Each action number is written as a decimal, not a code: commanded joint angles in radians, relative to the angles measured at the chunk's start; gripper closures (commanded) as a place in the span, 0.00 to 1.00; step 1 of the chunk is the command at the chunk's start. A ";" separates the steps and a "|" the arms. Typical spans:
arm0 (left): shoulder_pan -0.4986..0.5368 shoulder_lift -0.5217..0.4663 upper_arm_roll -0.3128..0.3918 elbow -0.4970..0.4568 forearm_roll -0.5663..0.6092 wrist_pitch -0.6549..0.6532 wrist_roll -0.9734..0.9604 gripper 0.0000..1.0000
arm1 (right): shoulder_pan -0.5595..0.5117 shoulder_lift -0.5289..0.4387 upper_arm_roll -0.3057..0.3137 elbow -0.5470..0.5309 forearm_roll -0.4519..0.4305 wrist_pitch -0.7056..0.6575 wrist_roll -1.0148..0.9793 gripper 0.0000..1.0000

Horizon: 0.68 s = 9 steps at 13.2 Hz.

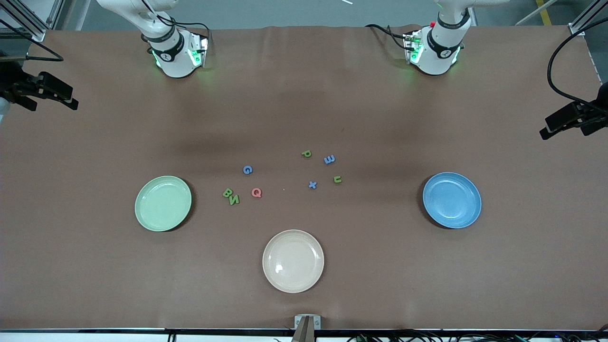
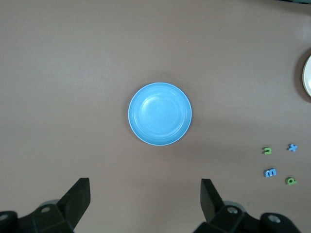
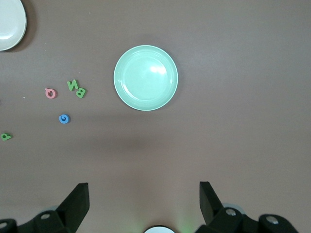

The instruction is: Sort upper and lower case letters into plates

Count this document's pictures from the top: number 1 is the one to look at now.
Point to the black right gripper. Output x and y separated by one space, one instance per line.
14 83

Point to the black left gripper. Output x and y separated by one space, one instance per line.
590 115

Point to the green foam letter B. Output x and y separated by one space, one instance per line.
227 192

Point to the green foam letter N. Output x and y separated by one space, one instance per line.
234 200

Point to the red foam letter Q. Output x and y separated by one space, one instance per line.
256 192

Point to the blue foam letter m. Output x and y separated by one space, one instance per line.
329 159

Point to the green foam letter p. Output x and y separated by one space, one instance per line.
306 154

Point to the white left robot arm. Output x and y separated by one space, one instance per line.
437 59

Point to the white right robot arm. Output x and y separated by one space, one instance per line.
173 61

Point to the thin white rod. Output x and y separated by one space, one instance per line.
534 13

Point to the blue plate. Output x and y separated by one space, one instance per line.
451 199

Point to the light green plate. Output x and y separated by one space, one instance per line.
161 204

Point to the brown table cover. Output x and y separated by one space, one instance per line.
304 95

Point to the beige plate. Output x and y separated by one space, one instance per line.
293 261

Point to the aluminium frame profile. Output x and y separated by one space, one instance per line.
28 19
586 19

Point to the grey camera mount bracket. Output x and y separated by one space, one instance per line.
307 325

